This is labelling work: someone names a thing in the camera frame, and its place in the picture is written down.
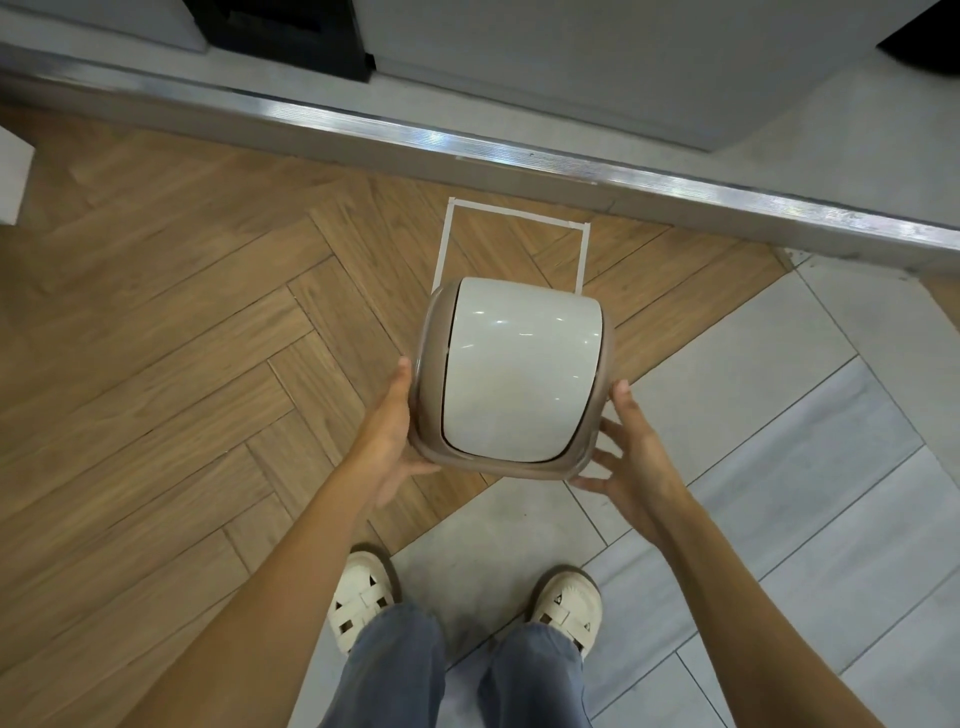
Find cream sandal shoe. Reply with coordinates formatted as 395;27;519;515
528;567;603;663
327;549;399;658

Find metal step edge strip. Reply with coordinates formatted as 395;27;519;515
0;41;960;276

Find light grey cabinet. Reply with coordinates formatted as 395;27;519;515
0;0;209;56

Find white board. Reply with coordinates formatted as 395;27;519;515
0;123;37;226

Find person's right forearm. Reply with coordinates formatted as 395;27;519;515
637;491;905;728

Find black object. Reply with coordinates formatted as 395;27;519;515
876;0;960;78

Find white tape floor outline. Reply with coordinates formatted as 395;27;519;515
430;196;592;298

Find blue jeans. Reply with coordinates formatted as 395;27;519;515
321;600;587;728

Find person's left hand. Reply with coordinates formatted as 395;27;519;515
341;357;444;513

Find cream right sandal shoe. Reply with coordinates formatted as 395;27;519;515
528;567;603;663

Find cream left sandal shoe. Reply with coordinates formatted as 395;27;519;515
327;549;399;658

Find taupe bin with white lid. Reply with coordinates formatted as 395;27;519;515
407;276;620;482

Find person's left forearm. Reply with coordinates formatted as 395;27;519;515
129;453;391;728

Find black appliance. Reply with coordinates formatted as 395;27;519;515
181;0;375;84

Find person's right hand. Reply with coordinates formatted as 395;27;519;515
572;379;704;550

